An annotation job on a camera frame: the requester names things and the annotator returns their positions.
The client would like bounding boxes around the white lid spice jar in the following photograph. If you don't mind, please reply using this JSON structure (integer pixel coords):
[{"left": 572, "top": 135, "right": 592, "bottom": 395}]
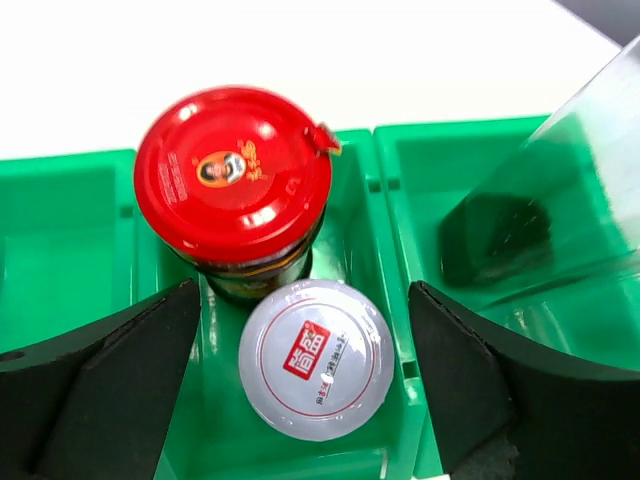
[{"left": 238, "top": 279, "right": 395, "bottom": 442}]

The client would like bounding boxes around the clear glass bottle gold spout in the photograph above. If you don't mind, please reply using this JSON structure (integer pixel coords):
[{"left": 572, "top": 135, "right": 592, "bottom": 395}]
[{"left": 465, "top": 42, "right": 639, "bottom": 370}]

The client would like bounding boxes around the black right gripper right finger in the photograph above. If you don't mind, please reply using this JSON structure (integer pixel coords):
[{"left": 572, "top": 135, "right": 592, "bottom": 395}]
[{"left": 408, "top": 281, "right": 639, "bottom": 479}]

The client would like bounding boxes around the green three-compartment plastic bin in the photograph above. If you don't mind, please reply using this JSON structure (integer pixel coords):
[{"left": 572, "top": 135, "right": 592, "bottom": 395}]
[{"left": 0, "top": 114, "right": 640, "bottom": 480}]

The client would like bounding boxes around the red cap sauce bottle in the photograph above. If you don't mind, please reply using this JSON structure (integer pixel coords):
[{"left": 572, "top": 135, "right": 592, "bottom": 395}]
[{"left": 133, "top": 86, "right": 342, "bottom": 303}]

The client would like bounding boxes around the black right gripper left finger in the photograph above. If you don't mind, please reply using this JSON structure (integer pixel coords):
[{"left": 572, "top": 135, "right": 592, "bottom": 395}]
[{"left": 1, "top": 279, "right": 200, "bottom": 479}]

